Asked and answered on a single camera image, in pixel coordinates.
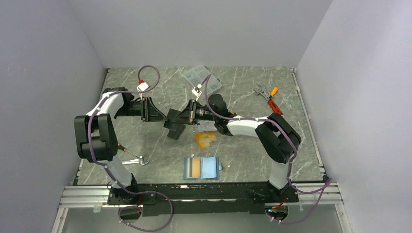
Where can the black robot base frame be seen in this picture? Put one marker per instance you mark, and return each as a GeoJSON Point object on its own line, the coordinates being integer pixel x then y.
{"type": "Point", "coordinates": [205, 198]}

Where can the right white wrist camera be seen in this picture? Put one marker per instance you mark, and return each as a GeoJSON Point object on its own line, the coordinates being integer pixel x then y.
{"type": "Point", "coordinates": [197, 92]}

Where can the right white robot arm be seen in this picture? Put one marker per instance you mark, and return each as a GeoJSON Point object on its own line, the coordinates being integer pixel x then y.
{"type": "Point", "coordinates": [277, 136]}

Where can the black credit card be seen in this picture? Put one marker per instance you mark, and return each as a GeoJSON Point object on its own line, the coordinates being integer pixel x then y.
{"type": "Point", "coordinates": [175, 129]}

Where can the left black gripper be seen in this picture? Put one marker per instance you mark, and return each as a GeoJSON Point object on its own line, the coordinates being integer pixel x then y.
{"type": "Point", "coordinates": [152, 114]}

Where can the aluminium rail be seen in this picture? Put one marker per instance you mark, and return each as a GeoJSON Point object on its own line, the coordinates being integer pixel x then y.
{"type": "Point", "coordinates": [84, 197]}

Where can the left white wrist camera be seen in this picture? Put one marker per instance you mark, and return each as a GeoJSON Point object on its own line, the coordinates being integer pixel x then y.
{"type": "Point", "coordinates": [142, 87]}

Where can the silver open-end wrench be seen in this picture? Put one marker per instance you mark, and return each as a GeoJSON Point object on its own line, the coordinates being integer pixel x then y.
{"type": "Point", "coordinates": [141, 160]}

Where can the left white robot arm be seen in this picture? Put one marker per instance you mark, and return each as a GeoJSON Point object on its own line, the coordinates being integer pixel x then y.
{"type": "Point", "coordinates": [96, 140]}

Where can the gold credit card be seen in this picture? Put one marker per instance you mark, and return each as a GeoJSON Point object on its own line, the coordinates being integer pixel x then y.
{"type": "Point", "coordinates": [194, 167]}
{"type": "Point", "coordinates": [203, 139]}

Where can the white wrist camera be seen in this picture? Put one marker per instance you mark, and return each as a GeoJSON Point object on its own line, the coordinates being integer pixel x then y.
{"type": "Point", "coordinates": [197, 92]}
{"type": "Point", "coordinates": [142, 87]}

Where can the blue card holder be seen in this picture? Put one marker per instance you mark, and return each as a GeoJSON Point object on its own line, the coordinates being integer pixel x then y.
{"type": "Point", "coordinates": [210, 169]}

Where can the red handled adjustable wrench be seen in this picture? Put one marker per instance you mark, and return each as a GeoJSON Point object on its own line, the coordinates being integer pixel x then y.
{"type": "Point", "coordinates": [261, 90]}

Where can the orange handled screwdriver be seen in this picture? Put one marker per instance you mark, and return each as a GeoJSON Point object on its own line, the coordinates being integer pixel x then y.
{"type": "Point", "coordinates": [273, 92]}

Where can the clear plastic organizer box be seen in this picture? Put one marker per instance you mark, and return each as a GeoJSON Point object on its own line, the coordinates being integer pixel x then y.
{"type": "Point", "coordinates": [201, 75]}

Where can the black yellow screwdriver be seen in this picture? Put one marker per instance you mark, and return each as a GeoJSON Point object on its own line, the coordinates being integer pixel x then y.
{"type": "Point", "coordinates": [124, 149]}

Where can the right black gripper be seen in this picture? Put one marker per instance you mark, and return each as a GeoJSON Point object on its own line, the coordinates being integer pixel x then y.
{"type": "Point", "coordinates": [188, 115]}

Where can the silver credit card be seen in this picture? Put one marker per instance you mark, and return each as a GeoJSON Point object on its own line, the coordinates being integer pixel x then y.
{"type": "Point", "coordinates": [206, 126]}

